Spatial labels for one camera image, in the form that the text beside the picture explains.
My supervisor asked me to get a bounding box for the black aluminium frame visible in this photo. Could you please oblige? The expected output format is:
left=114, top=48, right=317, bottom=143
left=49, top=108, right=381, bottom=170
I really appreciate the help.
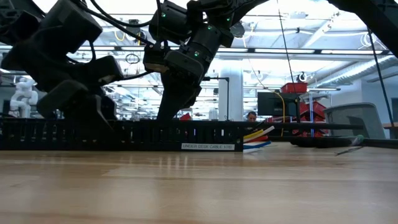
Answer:
left=362, top=138, right=398, bottom=151

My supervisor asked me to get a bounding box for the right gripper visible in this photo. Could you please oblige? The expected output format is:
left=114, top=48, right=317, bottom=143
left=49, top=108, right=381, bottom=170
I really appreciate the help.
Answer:
left=156, top=40, right=218, bottom=123

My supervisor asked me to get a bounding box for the black ceiling cable reel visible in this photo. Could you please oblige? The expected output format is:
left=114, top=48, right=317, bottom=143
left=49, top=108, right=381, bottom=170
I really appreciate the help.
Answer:
left=230, top=21, right=246, bottom=39

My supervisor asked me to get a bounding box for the black slotted cable raceway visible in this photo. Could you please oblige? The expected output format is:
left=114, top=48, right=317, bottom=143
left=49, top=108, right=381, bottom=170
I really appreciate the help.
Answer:
left=0, top=119, right=244, bottom=152

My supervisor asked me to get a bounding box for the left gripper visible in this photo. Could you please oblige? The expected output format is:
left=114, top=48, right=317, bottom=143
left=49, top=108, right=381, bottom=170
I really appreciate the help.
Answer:
left=1, top=43, right=124, bottom=129

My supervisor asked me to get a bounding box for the red storage bin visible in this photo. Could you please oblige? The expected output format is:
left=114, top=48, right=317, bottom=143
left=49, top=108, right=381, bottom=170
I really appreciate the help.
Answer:
left=280, top=82, right=308, bottom=95

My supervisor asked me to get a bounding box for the black camera stand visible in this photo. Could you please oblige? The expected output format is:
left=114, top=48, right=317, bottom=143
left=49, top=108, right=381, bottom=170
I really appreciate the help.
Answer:
left=201, top=76, right=230, bottom=122

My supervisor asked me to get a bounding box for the white robot figure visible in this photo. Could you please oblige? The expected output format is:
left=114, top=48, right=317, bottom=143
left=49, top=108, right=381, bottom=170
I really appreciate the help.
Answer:
left=9, top=77, right=39, bottom=118

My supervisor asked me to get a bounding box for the silver ventilation duct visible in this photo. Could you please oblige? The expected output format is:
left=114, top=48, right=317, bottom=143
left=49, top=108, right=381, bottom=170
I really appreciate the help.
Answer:
left=317, top=55, right=396, bottom=88

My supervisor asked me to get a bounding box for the black raceway cover strip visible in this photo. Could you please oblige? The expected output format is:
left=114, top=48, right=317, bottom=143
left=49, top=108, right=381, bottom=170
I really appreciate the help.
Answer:
left=243, top=122, right=364, bottom=131

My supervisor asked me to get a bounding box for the white cable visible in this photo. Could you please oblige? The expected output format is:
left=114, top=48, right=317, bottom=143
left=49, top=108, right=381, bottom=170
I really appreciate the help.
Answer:
left=243, top=125, right=276, bottom=154

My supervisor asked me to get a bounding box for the long ceiling light bar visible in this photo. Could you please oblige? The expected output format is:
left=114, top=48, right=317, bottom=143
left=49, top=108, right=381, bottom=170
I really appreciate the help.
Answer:
left=0, top=45, right=398, bottom=55

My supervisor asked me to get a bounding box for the black monitor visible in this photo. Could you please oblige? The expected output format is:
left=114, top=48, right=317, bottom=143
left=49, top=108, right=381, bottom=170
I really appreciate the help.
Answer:
left=257, top=91, right=301, bottom=118

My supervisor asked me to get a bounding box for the black zip tie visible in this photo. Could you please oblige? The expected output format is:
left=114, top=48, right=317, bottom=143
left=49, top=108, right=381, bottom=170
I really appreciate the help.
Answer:
left=334, top=146, right=364, bottom=156

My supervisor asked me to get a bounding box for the stack of red bins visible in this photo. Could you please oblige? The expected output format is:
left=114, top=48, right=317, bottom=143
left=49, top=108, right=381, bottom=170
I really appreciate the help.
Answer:
left=298, top=101, right=329, bottom=138

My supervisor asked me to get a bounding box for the yellow hanging cable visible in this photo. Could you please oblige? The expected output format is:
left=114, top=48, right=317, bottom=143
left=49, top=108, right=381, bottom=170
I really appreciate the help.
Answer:
left=273, top=91, right=286, bottom=138

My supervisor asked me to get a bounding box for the white pillar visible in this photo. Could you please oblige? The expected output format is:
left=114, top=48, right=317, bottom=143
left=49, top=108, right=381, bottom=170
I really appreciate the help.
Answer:
left=218, top=67, right=244, bottom=122

